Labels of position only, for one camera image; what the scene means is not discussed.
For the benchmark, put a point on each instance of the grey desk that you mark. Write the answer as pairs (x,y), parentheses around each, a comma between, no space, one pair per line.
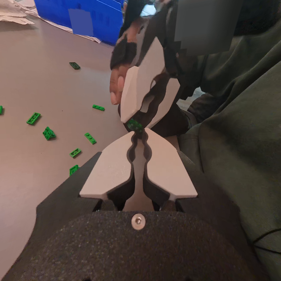
(54,87)

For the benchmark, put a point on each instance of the small green brick piece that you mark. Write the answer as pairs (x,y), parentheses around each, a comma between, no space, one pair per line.
(90,138)

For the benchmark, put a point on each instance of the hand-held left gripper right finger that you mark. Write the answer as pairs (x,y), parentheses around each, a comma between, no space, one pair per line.
(171,173)

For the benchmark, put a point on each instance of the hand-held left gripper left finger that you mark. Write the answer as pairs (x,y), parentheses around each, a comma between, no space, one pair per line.
(107,171)

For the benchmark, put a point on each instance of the small green brick plate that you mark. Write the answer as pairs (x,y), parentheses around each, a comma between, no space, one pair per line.
(49,133)

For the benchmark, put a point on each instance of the green narrow plate brick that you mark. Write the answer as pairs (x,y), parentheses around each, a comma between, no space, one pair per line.
(75,153)
(33,118)
(98,107)

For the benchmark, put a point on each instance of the person's right hand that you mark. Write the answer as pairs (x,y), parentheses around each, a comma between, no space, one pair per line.
(116,83)

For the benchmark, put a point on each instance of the green bracket brick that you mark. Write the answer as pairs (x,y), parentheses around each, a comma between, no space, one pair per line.
(73,170)

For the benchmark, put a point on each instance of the blue plastic bin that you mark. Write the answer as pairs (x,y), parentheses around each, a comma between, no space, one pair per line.
(54,13)

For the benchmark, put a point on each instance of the black chair armrest pad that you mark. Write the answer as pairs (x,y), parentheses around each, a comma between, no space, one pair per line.
(173,123)

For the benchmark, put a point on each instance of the white paper bag pile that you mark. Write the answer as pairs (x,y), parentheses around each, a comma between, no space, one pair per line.
(13,13)

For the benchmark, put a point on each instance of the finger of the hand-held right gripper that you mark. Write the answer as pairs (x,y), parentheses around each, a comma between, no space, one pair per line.
(140,83)
(169,98)

